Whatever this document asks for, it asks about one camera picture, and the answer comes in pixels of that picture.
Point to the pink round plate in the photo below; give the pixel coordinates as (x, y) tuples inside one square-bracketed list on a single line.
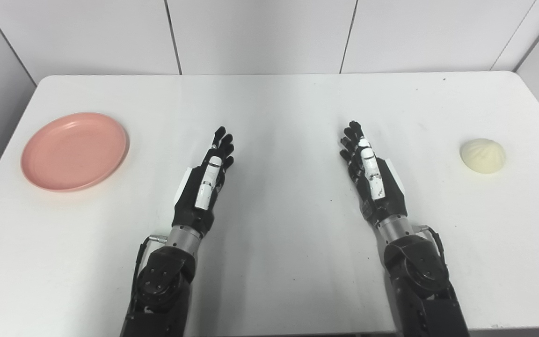
[(74, 152)]

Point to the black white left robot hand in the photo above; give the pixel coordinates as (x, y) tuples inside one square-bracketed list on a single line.
[(204, 187)]

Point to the white steamed bun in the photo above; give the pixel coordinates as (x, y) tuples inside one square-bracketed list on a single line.
[(483, 156)]

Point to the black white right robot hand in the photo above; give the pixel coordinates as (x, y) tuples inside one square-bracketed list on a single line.
[(375, 180)]

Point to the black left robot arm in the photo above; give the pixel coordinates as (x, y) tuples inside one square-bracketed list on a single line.
[(162, 285)]

